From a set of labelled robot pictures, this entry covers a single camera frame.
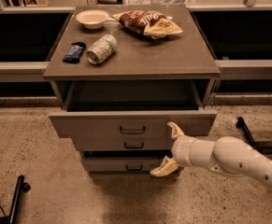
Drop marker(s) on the white bowl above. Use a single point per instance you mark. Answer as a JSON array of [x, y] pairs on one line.
[[92, 19]]

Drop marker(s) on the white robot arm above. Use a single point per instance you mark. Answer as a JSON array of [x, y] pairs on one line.
[[227, 156]]

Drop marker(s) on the green white soda can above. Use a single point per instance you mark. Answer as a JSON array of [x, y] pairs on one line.
[[101, 49]]

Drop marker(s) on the grey top drawer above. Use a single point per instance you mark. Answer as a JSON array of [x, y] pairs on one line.
[[118, 108]]

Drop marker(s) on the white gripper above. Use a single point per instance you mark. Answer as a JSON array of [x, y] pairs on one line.
[[181, 150]]

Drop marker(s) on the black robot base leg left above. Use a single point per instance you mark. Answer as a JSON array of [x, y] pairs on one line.
[[20, 187]]

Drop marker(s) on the grey middle drawer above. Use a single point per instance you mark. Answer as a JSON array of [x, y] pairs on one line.
[[126, 143]]

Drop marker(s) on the dark blue snack bar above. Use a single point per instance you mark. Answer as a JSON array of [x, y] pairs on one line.
[[74, 53]]

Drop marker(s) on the metal railing frame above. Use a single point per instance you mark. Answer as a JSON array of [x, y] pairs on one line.
[[17, 67]]

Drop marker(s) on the grey drawer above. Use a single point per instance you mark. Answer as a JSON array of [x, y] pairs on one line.
[[126, 143], [125, 164], [118, 108]]

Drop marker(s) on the brown chip bag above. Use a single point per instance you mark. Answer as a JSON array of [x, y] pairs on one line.
[[152, 24]]

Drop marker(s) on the grey drawer cabinet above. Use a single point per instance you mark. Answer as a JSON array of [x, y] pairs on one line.
[[180, 57]]

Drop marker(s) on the grey bottom drawer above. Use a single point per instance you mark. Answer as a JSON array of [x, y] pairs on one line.
[[125, 164]]

